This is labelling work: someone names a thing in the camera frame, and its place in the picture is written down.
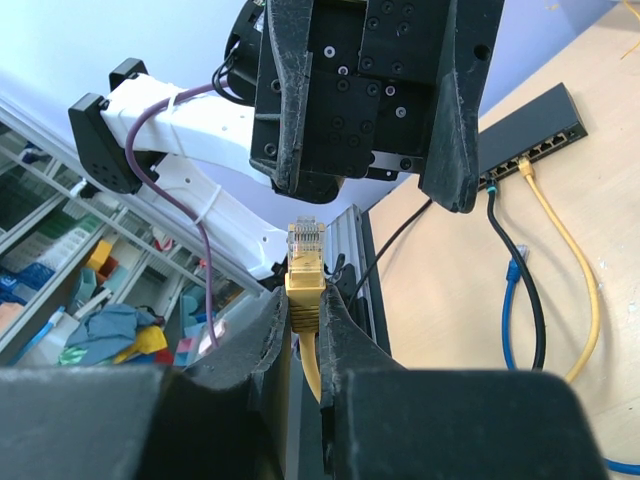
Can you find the aluminium rail frame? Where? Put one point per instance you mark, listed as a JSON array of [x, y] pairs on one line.
[[349, 233]]

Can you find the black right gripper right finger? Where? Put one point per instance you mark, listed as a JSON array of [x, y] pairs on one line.
[[381, 420]]

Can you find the box of colourful blocks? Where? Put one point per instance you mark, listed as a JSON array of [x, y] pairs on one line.
[[156, 324]]

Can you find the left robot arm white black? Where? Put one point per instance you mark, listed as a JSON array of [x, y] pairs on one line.
[[149, 138]]

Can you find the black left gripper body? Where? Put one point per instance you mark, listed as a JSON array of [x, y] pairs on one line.
[[371, 96]]

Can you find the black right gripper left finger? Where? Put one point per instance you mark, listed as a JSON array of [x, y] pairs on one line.
[[223, 417]]

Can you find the small black network switch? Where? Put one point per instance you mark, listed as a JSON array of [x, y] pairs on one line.
[[544, 125]]

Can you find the yellow ethernet cable long loop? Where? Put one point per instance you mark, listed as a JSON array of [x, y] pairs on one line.
[[305, 283]]

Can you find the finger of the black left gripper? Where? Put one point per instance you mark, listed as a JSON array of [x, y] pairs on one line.
[[451, 172], [289, 27]]

